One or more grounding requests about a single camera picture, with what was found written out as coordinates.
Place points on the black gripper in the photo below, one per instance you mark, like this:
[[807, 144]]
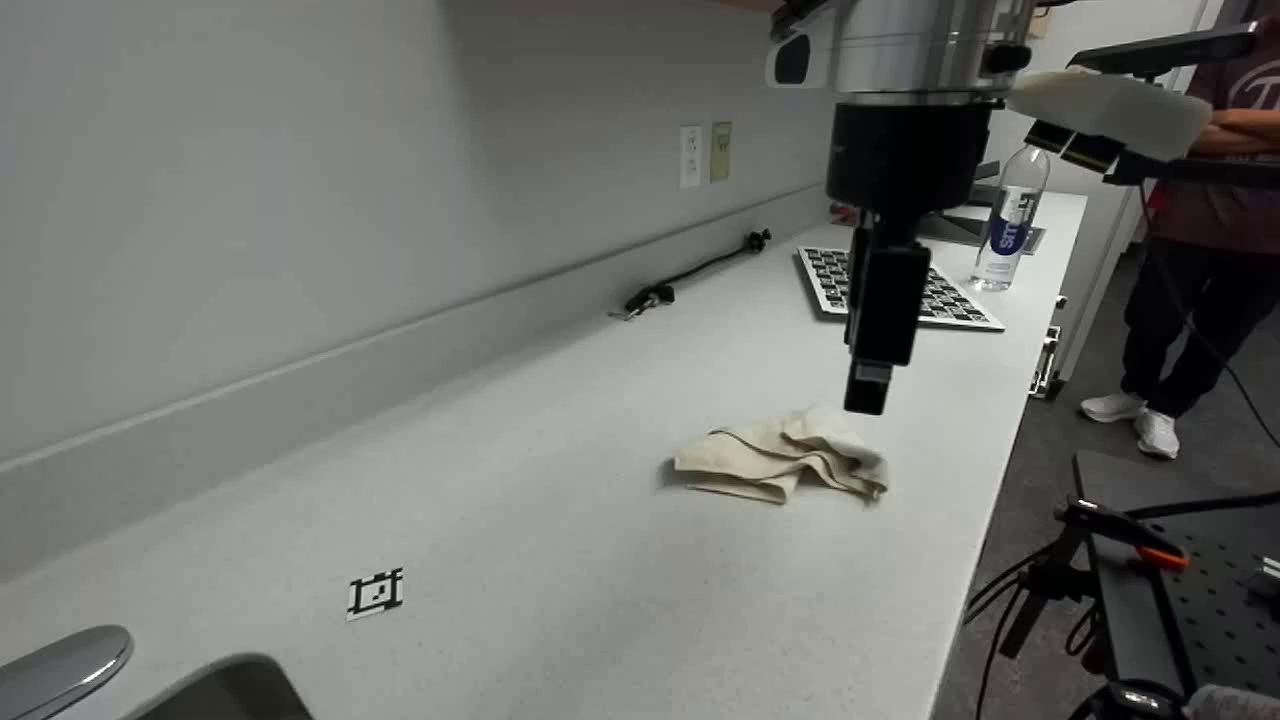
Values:
[[904, 153]]

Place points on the beige wiping cloth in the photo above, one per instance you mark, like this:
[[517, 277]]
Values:
[[780, 463]]

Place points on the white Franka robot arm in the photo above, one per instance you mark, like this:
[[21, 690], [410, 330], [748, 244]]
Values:
[[923, 45]]

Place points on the grey computer keyboard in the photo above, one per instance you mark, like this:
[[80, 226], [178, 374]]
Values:
[[955, 303]]

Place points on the clear plastic water bottle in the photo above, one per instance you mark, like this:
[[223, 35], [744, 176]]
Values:
[[1012, 223]]

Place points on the standing person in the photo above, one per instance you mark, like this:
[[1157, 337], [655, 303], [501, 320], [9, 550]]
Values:
[[1204, 267]]

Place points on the black tripod stand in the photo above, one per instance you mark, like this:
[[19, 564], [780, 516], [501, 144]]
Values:
[[1141, 625]]

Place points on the black perforated board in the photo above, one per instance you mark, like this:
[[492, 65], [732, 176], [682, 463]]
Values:
[[1235, 602]]

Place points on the metal faucet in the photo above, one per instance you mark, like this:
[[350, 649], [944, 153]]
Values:
[[60, 671]]

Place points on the yellowish wall plate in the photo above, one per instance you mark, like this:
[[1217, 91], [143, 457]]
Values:
[[722, 153]]

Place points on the white wall outlet plate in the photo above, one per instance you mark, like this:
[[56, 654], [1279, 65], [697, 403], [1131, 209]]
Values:
[[690, 157]]

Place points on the black camera support bar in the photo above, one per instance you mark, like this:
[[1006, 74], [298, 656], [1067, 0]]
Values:
[[1202, 169]]

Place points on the long black stereo camera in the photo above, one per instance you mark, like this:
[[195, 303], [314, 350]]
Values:
[[1165, 50]]

